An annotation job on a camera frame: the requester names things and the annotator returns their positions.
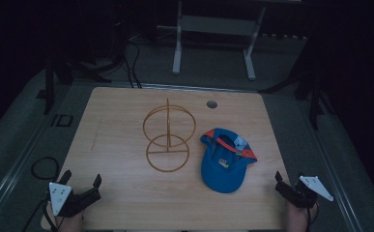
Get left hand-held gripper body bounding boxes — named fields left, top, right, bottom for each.
left=47, top=182, right=102, bottom=218

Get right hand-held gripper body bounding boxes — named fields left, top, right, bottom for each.
left=275, top=175, right=334, bottom=210

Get person's left hand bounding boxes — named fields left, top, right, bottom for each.
left=54, top=210, right=86, bottom=232

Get person's right hand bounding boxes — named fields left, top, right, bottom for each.
left=285, top=202, right=318, bottom=232

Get blue cap with orange trim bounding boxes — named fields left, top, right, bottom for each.
left=199, top=127, right=259, bottom=194

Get black tripod stand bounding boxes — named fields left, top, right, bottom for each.
left=42, top=56, right=112, bottom=116
left=259, top=57, right=336, bottom=131

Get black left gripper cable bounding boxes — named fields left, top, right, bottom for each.
left=21, top=192, right=59, bottom=232

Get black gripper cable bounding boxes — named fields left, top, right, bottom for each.
left=305, top=200, right=321, bottom=232
left=21, top=192, right=59, bottom=232

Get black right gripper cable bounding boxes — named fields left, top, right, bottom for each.
left=305, top=200, right=321, bottom=232

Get black looped cable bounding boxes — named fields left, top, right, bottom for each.
left=30, top=156, right=61, bottom=181

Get gold wire hat stand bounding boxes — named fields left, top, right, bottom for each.
left=142, top=98, right=197, bottom=173

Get black floor cables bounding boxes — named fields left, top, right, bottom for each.
left=122, top=41, right=143, bottom=89

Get white metal desk frame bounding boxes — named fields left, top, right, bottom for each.
left=157, top=0, right=268, bottom=81

